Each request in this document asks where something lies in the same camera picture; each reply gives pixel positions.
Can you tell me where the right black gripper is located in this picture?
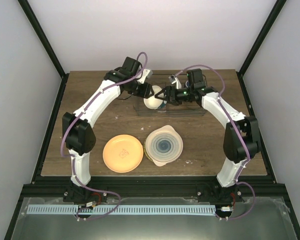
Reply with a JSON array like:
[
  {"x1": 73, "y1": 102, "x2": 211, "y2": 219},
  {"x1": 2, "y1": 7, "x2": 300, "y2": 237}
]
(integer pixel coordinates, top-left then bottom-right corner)
[{"x1": 155, "y1": 86, "x2": 194, "y2": 106}]

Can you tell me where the white ceramic bowl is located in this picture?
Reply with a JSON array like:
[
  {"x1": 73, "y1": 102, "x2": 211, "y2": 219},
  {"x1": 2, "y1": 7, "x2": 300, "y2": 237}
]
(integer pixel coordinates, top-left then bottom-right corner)
[{"x1": 143, "y1": 85, "x2": 166, "y2": 110}]

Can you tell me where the dark wire dish rack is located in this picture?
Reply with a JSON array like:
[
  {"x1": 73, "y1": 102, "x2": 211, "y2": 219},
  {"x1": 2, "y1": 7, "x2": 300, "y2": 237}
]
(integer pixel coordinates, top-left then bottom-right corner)
[{"x1": 132, "y1": 70, "x2": 206, "y2": 117}]

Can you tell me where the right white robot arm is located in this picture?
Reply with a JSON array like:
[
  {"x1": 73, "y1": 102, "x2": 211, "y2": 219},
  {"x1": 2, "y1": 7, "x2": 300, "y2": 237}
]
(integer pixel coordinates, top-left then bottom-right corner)
[{"x1": 154, "y1": 64, "x2": 261, "y2": 202}]

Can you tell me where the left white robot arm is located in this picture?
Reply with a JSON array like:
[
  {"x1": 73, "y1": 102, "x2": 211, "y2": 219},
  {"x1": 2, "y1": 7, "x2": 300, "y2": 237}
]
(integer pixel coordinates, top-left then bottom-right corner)
[{"x1": 60, "y1": 57, "x2": 154, "y2": 202}]

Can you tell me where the yellow patterned plate underneath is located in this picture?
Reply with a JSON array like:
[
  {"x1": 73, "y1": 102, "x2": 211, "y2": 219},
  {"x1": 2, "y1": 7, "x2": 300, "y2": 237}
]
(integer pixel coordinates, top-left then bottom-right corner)
[{"x1": 143, "y1": 139, "x2": 153, "y2": 162}]

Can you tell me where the orange plastic plate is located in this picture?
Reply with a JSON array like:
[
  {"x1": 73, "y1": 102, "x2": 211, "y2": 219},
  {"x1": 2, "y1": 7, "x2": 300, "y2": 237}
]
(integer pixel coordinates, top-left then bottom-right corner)
[{"x1": 102, "y1": 134, "x2": 144, "y2": 173}]

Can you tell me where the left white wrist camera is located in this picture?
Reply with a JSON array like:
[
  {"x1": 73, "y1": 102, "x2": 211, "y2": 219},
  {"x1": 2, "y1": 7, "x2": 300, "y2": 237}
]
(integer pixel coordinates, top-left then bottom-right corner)
[{"x1": 136, "y1": 69, "x2": 153, "y2": 85}]

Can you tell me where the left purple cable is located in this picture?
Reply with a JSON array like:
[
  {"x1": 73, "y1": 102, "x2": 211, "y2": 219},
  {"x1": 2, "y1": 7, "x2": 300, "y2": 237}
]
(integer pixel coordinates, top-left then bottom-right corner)
[{"x1": 60, "y1": 51, "x2": 149, "y2": 222}]

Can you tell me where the purple cable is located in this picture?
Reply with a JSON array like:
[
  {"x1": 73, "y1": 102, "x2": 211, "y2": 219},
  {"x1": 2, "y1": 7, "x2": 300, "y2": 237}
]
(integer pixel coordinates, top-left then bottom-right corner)
[
  {"x1": 60, "y1": 51, "x2": 149, "y2": 222},
  {"x1": 174, "y1": 64, "x2": 257, "y2": 222}
]

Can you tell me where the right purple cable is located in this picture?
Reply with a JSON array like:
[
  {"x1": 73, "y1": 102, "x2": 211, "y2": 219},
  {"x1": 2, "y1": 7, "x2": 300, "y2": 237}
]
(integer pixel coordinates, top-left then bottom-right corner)
[{"x1": 174, "y1": 64, "x2": 257, "y2": 222}]

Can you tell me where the light blue slotted cable duct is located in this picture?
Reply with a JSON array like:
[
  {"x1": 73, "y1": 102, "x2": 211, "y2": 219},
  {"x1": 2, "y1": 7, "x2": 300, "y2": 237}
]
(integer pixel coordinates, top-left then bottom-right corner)
[{"x1": 26, "y1": 204, "x2": 216, "y2": 216}]

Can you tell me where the black aluminium frame rail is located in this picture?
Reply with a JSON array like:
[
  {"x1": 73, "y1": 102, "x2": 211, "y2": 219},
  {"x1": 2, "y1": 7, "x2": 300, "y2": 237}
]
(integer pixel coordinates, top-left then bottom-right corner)
[{"x1": 20, "y1": 176, "x2": 288, "y2": 203}]

